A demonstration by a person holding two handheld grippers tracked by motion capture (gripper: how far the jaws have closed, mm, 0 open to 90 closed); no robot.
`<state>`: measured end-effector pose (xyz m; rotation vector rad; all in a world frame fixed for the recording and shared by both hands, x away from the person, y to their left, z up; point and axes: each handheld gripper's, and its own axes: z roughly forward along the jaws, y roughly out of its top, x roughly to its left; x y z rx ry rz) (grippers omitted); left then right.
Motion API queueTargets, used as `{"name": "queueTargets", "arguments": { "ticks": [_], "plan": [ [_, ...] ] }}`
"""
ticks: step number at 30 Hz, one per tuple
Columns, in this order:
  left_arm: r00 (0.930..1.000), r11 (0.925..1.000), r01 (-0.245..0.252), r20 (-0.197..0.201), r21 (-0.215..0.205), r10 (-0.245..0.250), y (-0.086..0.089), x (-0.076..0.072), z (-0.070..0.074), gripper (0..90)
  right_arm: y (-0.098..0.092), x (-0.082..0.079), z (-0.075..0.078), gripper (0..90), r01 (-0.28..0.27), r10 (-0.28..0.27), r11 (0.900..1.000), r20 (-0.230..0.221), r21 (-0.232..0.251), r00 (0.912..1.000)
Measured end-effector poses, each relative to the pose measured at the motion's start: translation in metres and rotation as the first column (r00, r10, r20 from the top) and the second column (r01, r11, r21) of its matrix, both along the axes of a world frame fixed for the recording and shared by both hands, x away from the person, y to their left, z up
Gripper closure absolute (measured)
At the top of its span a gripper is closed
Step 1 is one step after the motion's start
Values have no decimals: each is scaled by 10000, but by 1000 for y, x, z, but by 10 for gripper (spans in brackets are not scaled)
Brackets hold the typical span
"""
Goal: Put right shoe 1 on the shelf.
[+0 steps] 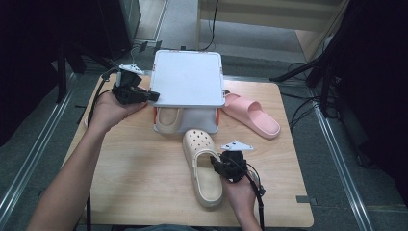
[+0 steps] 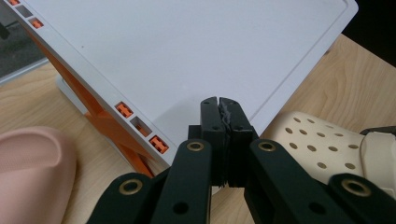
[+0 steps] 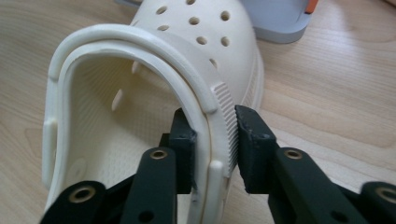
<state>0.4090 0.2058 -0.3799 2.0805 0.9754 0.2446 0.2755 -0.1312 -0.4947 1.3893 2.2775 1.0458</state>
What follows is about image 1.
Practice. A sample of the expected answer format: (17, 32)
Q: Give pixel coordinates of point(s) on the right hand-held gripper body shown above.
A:
(235, 165)

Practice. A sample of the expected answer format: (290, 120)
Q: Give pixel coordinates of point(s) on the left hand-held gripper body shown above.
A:
(128, 89)

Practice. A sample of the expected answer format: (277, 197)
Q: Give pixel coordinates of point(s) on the cream perforated clog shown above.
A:
(205, 179)
(167, 120)

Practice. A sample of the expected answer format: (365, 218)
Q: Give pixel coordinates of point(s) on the white two-tier shoe rack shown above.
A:
(187, 77)

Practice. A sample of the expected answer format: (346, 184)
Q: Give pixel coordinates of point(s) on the person's left hand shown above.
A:
(109, 112)

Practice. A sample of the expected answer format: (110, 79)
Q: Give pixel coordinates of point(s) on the person's right hand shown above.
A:
(242, 197)

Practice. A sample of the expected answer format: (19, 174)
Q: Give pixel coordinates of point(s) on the dark cabinet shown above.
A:
(118, 22)

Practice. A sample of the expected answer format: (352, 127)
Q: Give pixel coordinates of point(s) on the black tripod stand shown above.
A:
(64, 64)

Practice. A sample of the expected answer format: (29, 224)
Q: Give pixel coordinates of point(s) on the grey tape piece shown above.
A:
(306, 199)

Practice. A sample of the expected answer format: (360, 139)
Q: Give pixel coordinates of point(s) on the person's grey-blue clothing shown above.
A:
(160, 228)

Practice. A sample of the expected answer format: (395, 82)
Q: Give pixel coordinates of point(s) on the black metal stand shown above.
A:
(324, 64)

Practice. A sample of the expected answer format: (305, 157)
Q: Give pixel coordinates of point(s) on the light wooden shelf unit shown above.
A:
(256, 12)

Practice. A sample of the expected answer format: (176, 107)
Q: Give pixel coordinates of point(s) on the metal floor rail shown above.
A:
(38, 134)
(340, 160)

